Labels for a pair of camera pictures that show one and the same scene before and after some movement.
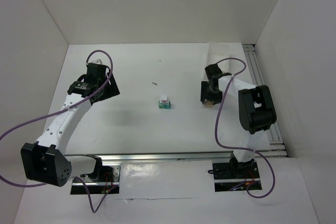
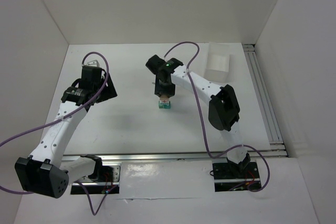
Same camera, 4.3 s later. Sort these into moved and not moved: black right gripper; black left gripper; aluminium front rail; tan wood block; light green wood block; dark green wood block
Moved: black right gripper; tan wood block
Not moved: dark green wood block; aluminium front rail; black left gripper; light green wood block
